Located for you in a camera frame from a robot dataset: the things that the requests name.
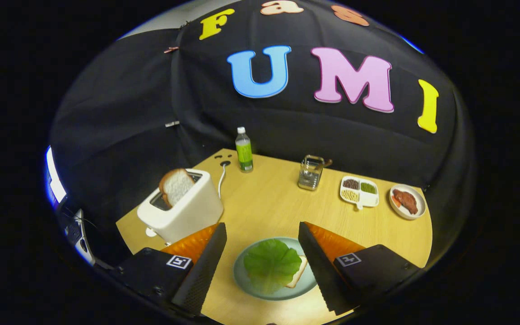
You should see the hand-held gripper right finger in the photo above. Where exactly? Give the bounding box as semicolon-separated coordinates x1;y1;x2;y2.
298;221;423;316

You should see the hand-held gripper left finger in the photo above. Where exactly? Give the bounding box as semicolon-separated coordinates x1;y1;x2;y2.
113;222;228;316

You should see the green lettuce leaf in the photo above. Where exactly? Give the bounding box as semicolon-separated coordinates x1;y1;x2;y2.
243;239;302;295

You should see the toasted bread slice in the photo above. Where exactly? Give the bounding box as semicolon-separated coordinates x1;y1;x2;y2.
158;168;196;209

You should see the plain bread slice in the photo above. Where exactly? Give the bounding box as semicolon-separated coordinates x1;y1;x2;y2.
286;255;309;289

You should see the pale green round plate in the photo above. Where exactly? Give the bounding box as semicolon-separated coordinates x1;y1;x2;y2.
233;237;318;301

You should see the white toaster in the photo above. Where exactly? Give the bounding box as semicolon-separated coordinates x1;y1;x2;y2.
137;168;224;245

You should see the white divided dish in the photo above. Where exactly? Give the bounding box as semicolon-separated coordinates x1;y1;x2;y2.
340;175;380;211

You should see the red cooked meat piece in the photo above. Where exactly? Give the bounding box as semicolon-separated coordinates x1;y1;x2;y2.
392;189;419;215

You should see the round white meat plate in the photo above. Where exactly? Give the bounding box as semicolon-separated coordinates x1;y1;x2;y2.
389;184;427;220

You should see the green label drink bottle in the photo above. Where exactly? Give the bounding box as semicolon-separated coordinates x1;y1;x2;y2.
235;127;254;173

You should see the white equipment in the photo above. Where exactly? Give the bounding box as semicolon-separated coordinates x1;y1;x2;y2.
64;208;97;266

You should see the black backdrop cloth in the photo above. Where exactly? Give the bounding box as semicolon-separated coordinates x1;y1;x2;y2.
48;0;476;271

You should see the bright light strip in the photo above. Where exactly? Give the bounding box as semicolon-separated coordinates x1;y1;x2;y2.
46;147;67;208

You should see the white toaster cable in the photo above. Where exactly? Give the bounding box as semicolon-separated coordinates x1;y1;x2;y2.
217;161;232;200

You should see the metal wire utensil holder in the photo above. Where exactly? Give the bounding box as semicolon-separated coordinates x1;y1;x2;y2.
297;155;325;191

